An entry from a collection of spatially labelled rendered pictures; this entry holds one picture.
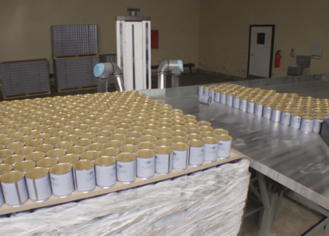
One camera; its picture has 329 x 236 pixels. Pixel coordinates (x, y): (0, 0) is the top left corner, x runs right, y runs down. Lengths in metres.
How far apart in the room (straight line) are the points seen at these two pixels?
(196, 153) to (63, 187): 0.47
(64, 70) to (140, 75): 5.75
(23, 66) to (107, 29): 3.73
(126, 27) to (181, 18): 9.13
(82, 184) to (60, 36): 7.51
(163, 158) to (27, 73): 7.45
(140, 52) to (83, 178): 1.99
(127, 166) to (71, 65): 7.52
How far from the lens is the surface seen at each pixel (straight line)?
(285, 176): 1.03
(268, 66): 9.15
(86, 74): 8.37
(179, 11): 11.60
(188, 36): 11.79
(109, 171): 0.79
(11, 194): 0.78
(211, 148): 0.96
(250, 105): 1.75
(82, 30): 8.26
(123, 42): 2.52
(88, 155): 0.89
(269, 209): 1.46
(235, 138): 1.31
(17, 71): 8.13
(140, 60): 2.62
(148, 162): 0.83
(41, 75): 8.13
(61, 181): 0.77
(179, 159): 0.89
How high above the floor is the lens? 1.56
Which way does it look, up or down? 17 degrees down
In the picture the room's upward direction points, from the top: straight up
